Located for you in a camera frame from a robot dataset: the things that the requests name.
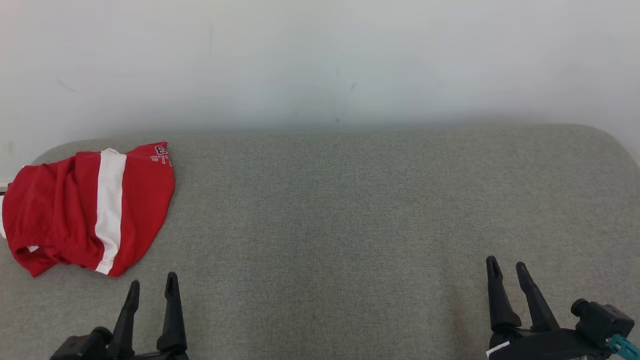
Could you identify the red shorts with white stripe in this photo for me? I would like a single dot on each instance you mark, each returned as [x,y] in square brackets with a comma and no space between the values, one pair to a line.
[145,200]

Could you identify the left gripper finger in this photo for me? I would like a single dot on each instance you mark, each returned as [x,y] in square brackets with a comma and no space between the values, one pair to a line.
[173,320]
[126,320]

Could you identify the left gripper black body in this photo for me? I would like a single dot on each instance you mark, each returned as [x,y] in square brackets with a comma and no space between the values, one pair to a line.
[165,356]

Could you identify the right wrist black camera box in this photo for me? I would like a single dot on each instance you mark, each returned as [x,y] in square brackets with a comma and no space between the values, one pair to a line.
[602,322]

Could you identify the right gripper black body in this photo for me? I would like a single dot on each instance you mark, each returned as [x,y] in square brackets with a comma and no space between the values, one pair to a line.
[545,346]

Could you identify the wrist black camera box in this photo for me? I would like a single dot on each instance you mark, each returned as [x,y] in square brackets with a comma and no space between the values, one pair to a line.
[602,322]
[75,347]

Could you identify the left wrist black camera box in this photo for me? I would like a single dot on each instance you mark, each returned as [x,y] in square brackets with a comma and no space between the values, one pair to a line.
[75,347]

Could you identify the grey fabric sofa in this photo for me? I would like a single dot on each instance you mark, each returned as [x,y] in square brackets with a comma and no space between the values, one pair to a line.
[350,225]

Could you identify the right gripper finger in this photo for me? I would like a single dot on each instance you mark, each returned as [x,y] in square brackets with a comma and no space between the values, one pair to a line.
[500,305]
[539,310]

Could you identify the white baseboard strip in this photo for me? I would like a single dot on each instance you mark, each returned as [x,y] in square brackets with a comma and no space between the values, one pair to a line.
[4,186]

